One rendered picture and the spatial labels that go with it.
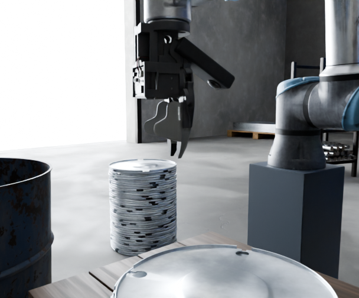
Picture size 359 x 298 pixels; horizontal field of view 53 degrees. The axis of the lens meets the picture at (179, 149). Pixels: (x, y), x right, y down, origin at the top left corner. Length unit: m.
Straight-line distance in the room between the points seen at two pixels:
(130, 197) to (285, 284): 0.99
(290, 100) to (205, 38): 5.64
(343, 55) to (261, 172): 0.35
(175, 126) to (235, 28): 6.70
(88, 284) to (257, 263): 0.26
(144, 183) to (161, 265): 0.87
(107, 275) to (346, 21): 0.70
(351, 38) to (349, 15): 0.05
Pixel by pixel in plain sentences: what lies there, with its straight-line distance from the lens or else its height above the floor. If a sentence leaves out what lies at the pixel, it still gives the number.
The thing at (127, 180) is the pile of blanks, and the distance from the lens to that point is 1.44.
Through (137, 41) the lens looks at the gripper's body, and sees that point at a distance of 0.59.
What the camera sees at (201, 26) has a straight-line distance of 6.52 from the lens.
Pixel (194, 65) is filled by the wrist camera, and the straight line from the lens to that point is 0.60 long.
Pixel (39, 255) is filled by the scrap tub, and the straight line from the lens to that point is 0.79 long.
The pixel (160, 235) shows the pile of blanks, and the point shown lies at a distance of 1.51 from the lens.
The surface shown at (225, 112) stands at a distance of 6.91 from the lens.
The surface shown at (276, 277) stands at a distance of 0.57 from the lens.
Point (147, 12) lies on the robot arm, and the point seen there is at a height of 0.76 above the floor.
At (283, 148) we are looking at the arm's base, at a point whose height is 0.50.
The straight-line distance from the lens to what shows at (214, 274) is 0.55.
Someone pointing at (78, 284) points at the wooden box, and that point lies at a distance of 0.60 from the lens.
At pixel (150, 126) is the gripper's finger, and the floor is 0.58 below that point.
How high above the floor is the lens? 0.62
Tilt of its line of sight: 7 degrees down
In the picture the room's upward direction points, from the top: straight up
